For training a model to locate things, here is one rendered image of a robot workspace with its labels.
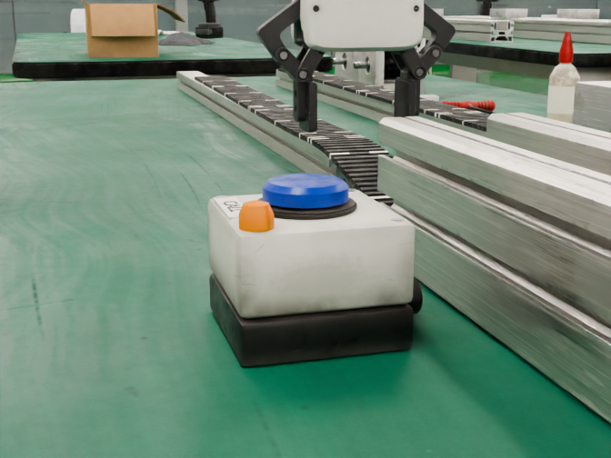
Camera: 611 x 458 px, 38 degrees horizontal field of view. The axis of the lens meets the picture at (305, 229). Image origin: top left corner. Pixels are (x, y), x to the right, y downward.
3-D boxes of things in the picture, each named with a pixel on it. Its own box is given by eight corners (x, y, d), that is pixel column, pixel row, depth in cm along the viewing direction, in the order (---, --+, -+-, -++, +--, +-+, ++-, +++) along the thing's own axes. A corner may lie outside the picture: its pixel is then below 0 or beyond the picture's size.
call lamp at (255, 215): (235, 224, 38) (235, 197, 38) (269, 222, 39) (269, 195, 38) (243, 233, 37) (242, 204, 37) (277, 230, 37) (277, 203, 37)
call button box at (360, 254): (209, 310, 45) (205, 189, 44) (386, 293, 48) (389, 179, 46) (240, 370, 38) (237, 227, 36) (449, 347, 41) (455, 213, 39)
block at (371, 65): (345, 90, 161) (345, 36, 158) (404, 88, 163) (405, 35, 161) (361, 94, 151) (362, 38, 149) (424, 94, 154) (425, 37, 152)
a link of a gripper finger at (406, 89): (430, 44, 75) (427, 123, 77) (395, 44, 74) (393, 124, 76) (445, 45, 72) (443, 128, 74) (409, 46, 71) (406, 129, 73)
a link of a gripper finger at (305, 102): (306, 45, 72) (306, 127, 74) (268, 46, 71) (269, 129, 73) (317, 47, 69) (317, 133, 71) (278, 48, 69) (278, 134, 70)
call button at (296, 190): (254, 214, 43) (254, 173, 42) (333, 208, 44) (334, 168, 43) (274, 233, 39) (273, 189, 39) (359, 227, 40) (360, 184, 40)
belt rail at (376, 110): (275, 84, 170) (275, 69, 169) (295, 84, 171) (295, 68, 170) (528, 176, 80) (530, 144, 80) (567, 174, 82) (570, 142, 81)
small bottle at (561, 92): (564, 123, 116) (571, 31, 114) (582, 126, 113) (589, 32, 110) (540, 124, 115) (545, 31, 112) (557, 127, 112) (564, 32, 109)
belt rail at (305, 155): (176, 87, 165) (176, 71, 164) (198, 86, 166) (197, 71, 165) (328, 187, 76) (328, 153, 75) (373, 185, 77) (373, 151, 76)
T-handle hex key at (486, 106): (437, 112, 128) (437, 100, 127) (492, 111, 129) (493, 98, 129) (480, 126, 113) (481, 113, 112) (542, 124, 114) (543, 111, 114)
